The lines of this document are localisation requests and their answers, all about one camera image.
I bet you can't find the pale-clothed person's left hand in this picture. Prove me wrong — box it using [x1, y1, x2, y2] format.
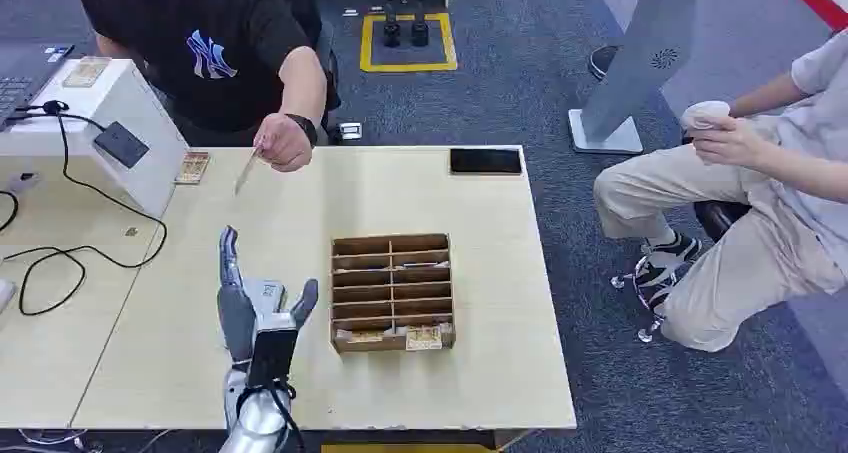
[687, 114, 768, 169]

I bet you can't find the seated person's left hand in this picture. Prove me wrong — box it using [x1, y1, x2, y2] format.
[252, 112, 315, 174]

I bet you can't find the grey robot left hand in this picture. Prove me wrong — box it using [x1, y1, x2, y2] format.
[216, 225, 320, 366]

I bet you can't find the thin pale card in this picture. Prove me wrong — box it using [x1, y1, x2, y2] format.
[233, 145, 264, 198]

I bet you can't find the black wristwatch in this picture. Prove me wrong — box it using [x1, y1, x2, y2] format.
[285, 112, 320, 149]

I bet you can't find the white paper cup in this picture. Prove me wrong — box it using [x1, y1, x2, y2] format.
[680, 100, 732, 132]

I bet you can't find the black stool with chrome base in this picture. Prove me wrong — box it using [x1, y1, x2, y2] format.
[610, 200, 754, 345]

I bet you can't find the stack of brown cards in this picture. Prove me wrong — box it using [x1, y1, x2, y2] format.
[174, 151, 212, 186]

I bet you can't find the person in pale clothes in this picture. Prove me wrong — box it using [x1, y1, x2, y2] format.
[592, 29, 848, 354]

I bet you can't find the grey standing panel, white base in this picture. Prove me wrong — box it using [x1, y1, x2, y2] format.
[567, 0, 701, 156]

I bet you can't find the pale card lying flat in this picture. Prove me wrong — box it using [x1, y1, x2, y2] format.
[336, 329, 387, 345]

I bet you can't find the person in black shirt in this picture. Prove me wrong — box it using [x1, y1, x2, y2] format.
[68, 0, 342, 149]

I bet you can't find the yellow floor tape square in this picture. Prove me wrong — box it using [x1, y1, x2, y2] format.
[358, 11, 459, 74]

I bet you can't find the black shoe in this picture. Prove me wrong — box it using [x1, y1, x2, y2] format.
[587, 44, 621, 82]

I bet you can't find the black robot foot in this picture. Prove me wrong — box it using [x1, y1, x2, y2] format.
[382, 3, 403, 49]
[409, 2, 431, 48]

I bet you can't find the wooden card sorting box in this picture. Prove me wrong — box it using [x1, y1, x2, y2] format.
[329, 232, 458, 356]

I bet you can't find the black card reader pad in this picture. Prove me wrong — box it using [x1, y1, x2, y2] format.
[93, 121, 151, 170]

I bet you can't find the white card reader housing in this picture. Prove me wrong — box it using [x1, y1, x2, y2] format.
[0, 57, 191, 220]

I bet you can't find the yellow printed card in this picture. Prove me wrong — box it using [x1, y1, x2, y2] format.
[404, 325, 444, 353]

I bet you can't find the black smartphone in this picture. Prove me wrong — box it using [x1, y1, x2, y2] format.
[449, 147, 523, 176]

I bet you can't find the brown card on housing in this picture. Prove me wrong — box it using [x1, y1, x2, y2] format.
[62, 57, 112, 90]

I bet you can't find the dark laptop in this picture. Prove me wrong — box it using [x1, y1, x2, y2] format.
[0, 42, 75, 132]

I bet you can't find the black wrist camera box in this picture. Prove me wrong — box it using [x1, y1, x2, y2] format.
[246, 329, 300, 390]

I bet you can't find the black cable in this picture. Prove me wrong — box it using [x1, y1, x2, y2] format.
[0, 100, 169, 317]

